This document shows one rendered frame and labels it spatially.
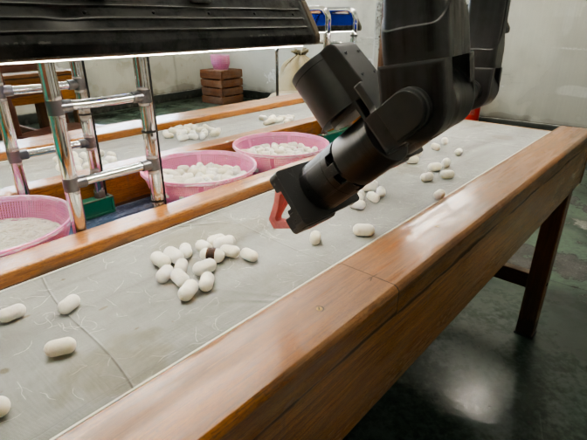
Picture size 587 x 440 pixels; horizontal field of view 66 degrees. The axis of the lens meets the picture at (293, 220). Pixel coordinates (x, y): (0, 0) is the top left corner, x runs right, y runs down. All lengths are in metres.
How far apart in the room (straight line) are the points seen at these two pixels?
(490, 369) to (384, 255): 1.11
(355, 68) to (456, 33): 0.09
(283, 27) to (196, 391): 0.55
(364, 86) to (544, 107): 4.92
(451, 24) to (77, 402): 0.47
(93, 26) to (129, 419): 0.41
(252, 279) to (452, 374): 1.13
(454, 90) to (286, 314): 0.30
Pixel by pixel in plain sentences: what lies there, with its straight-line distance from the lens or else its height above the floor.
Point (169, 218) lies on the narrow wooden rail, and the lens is 0.83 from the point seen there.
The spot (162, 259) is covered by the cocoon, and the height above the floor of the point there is 0.76.
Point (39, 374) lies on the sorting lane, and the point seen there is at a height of 0.74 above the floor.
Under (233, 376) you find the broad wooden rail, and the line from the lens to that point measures 0.46.
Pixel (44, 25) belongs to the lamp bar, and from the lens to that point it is 0.57.
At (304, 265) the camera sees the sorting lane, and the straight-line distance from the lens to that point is 0.69.
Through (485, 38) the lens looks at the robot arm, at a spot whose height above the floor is 1.05.
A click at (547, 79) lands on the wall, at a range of 5.29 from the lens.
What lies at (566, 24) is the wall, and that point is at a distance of 5.25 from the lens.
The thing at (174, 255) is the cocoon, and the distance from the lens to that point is 0.70.
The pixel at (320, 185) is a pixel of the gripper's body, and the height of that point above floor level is 0.92.
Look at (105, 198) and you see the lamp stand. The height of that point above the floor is 0.71.
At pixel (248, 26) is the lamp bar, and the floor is 1.07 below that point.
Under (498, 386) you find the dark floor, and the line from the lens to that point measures 1.69.
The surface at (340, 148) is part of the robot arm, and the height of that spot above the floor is 0.97.
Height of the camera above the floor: 1.08
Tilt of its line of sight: 24 degrees down
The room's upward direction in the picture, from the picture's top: straight up
